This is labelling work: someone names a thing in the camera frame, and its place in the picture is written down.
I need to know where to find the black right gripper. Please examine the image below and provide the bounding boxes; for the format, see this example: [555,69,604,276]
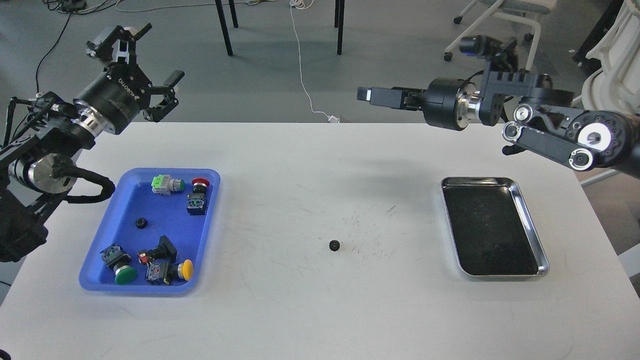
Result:
[357,78,478,132]

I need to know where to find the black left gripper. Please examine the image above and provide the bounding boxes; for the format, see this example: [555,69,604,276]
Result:
[73,23,185,135]

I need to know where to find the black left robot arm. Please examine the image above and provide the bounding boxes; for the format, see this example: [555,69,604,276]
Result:
[0,23,185,263]

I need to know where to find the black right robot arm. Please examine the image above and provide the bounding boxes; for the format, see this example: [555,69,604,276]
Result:
[357,35,640,178]

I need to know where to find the black table legs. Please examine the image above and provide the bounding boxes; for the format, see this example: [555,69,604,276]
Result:
[214,0,346,57]

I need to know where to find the red mushroom push button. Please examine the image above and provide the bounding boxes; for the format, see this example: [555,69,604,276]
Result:
[186,177,211,215]

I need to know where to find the blue plastic tray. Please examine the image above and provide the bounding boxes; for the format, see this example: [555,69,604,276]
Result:
[78,167,221,296]

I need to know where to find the white office chair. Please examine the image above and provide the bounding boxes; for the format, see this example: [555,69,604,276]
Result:
[443,0,558,71]

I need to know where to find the silver metal tray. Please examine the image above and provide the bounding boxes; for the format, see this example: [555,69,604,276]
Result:
[440,177,550,280]

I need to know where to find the green mushroom push button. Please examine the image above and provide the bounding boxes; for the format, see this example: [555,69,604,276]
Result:
[100,243,138,285]

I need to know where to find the black cable on floor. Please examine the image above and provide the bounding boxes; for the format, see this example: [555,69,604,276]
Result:
[30,0,116,96]

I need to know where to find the green white push button switch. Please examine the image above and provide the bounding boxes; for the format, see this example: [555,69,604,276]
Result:
[151,174,185,196]

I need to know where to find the white cable on floor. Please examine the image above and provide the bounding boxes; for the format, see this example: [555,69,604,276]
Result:
[288,0,341,124]

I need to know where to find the black selector switch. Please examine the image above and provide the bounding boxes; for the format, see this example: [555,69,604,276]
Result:
[137,235,178,265]

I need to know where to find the yellow push button switch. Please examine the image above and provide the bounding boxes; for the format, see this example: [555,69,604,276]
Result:
[145,259,194,285]

